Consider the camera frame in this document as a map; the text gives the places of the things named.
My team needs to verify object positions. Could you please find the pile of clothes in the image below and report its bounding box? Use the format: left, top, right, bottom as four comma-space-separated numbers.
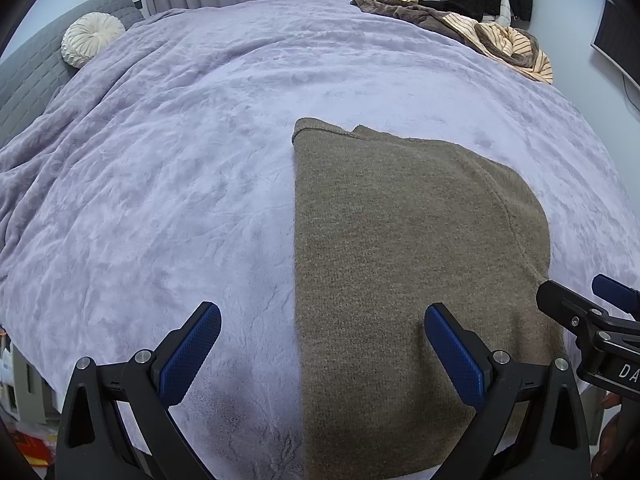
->
350, 0, 551, 68

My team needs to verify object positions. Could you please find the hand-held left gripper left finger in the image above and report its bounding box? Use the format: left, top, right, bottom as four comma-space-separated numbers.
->
54, 301, 222, 480

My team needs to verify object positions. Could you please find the black monitor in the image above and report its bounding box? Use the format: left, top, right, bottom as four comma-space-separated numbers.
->
590, 0, 640, 88

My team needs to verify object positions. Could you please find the olive brown knit sweater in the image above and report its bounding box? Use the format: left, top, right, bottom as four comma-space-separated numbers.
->
291, 117, 568, 480

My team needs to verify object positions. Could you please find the cream striped garment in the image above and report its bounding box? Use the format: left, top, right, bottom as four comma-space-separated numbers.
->
367, 0, 554, 84

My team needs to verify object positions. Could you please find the black garment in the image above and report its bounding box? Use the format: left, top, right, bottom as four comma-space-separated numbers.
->
420, 0, 481, 13

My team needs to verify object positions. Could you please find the grey box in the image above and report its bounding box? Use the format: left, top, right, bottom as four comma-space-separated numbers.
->
12, 345, 56, 423

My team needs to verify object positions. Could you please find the round white pleated pillow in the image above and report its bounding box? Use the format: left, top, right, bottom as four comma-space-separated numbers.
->
61, 12, 127, 68

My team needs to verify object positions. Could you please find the red packet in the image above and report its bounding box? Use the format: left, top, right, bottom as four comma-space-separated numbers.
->
10, 427, 56, 463

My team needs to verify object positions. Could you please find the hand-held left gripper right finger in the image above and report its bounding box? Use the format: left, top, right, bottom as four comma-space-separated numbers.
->
424, 302, 592, 480

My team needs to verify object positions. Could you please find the person's right hand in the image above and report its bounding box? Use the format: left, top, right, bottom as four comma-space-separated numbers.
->
591, 392, 623, 478

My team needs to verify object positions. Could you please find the black monitor cable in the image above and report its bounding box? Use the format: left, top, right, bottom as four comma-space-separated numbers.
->
621, 72, 640, 121

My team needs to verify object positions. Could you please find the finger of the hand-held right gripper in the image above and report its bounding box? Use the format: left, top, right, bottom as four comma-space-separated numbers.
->
591, 274, 640, 319
536, 280, 608, 341

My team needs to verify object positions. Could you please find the grey quilted headboard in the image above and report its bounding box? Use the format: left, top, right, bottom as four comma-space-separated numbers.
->
0, 0, 143, 148

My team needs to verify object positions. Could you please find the lilac fleece blanket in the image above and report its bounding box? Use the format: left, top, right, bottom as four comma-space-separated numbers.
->
0, 0, 640, 480

